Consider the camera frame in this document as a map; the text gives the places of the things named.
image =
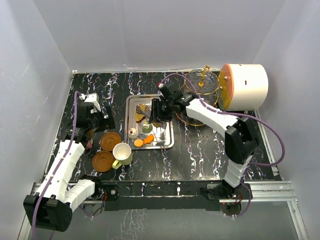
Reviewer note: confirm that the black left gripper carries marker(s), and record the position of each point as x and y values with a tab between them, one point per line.
107	123

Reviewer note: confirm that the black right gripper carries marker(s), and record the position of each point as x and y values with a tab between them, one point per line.
157	115

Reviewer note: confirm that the pink patterned mug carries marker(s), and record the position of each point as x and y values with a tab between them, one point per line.
89	140

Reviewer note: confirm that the green ceramic cup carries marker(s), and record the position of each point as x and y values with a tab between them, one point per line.
123	155

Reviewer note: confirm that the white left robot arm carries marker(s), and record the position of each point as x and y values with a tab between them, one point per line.
52	205

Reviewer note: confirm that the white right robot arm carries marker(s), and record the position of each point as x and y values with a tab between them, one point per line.
240	137

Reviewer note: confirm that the yellow dome cake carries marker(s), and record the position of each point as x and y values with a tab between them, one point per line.
156	124

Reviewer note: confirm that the green dome cake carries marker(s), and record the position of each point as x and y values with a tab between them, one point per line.
147	128

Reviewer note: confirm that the brown oval cookie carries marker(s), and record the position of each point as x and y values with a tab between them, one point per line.
143	111

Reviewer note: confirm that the brown wooden coaster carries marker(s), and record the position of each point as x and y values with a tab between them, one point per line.
103	161
109	140

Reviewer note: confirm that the orange fish-shaped cookie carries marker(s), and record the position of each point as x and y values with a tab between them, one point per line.
149	139

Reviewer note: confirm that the white sprinkle cherry cake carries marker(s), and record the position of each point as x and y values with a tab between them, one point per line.
133	133

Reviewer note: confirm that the silver metal tray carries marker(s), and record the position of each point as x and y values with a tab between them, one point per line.
139	134

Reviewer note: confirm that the round orange biscuit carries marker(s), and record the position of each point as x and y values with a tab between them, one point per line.
138	143

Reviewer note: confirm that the three-tier glass cake stand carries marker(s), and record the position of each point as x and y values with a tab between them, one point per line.
205	82

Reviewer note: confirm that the white cylindrical container orange lid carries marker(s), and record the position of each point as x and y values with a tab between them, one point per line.
242	87

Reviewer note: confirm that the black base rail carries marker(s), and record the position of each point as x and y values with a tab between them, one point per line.
168	195

